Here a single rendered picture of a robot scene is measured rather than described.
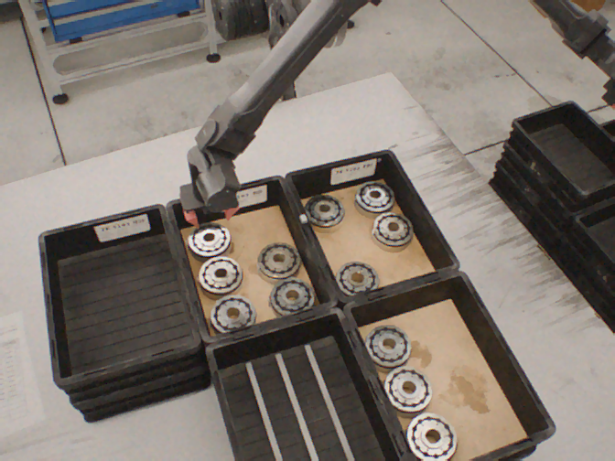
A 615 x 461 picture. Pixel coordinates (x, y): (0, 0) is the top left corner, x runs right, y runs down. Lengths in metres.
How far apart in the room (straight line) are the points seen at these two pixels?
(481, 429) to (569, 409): 0.31
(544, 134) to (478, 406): 1.37
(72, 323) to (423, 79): 2.43
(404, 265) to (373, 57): 2.13
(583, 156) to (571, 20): 1.18
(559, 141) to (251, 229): 1.36
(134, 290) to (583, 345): 1.12
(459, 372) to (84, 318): 0.85
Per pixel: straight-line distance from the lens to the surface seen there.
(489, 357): 1.39
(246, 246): 1.50
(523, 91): 3.47
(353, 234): 1.53
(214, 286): 1.41
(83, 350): 1.42
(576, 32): 1.36
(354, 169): 1.58
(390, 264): 1.49
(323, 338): 1.37
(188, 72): 3.35
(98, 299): 1.48
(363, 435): 1.29
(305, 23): 0.99
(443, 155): 1.95
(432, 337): 1.40
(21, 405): 1.56
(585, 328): 1.71
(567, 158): 2.42
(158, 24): 3.20
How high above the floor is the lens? 2.05
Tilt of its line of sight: 53 degrees down
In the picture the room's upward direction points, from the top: 3 degrees clockwise
